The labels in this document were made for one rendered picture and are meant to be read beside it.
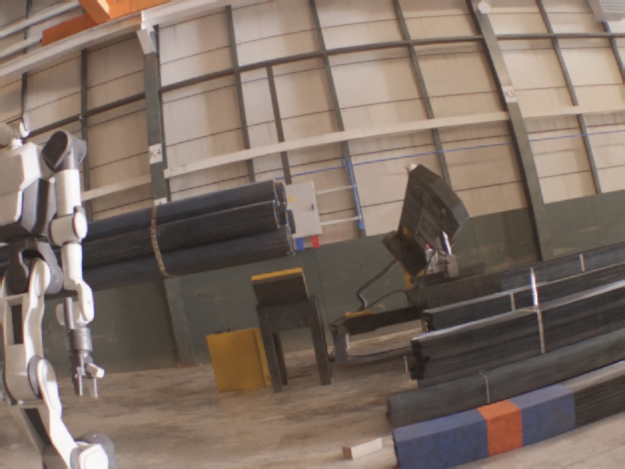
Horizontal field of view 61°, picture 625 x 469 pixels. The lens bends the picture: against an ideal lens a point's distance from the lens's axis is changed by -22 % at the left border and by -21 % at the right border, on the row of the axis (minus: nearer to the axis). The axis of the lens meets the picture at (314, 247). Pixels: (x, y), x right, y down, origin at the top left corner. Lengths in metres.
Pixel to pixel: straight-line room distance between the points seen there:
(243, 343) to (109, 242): 2.41
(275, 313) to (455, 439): 3.42
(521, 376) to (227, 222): 1.89
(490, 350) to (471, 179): 7.35
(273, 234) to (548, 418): 2.16
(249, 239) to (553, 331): 1.86
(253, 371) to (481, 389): 3.26
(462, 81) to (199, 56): 4.61
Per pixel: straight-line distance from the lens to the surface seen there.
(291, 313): 5.46
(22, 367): 1.88
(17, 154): 2.01
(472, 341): 3.36
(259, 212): 3.74
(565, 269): 8.99
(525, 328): 3.43
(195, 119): 10.86
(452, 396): 3.13
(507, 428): 2.32
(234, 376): 6.07
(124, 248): 3.93
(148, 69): 11.07
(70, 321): 1.83
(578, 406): 2.41
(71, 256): 1.91
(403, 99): 10.71
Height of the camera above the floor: 0.72
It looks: 4 degrees up
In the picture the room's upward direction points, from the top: 10 degrees counter-clockwise
